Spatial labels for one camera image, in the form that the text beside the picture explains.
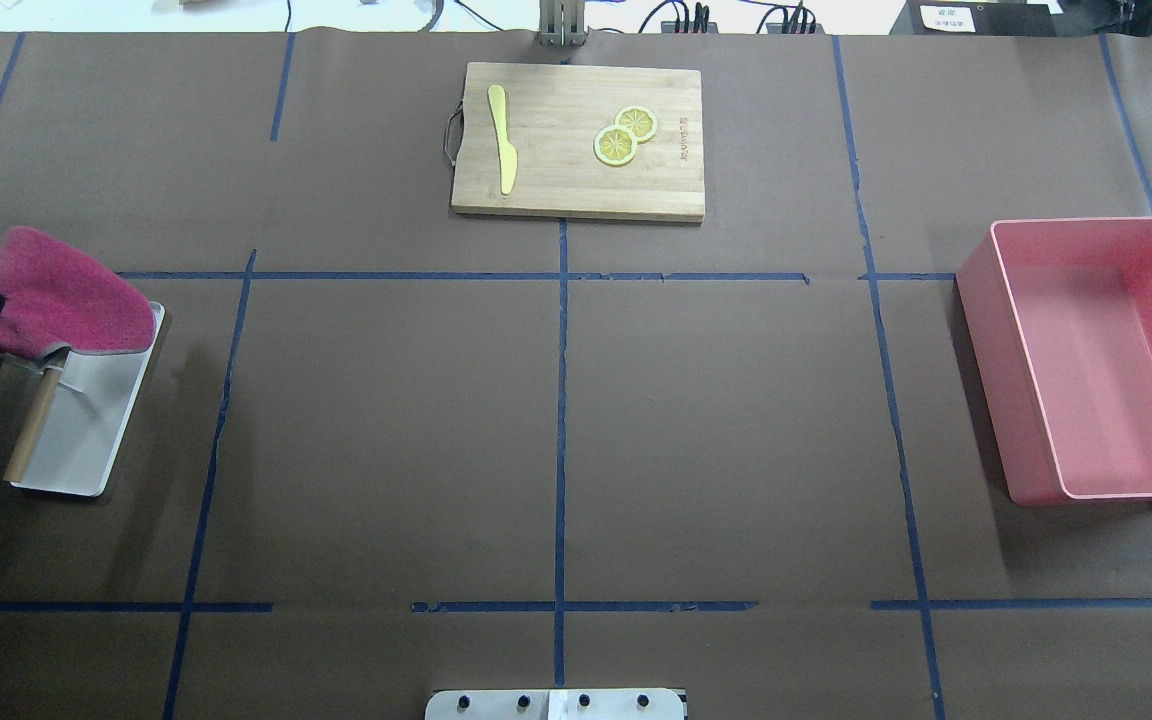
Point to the lemon slice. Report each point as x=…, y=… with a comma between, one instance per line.
x=641, y=122
x=615, y=146

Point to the pink microfiber cloth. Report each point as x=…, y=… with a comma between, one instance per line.
x=59, y=298

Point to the yellow plastic knife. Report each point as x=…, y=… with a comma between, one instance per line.
x=506, y=151

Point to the bamboo cutting board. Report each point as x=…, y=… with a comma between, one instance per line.
x=554, y=114

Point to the pink plastic bin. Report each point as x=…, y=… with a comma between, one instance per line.
x=1060, y=316

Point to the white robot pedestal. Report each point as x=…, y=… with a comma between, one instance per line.
x=559, y=703

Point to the white rack tray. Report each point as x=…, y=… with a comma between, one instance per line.
x=87, y=421

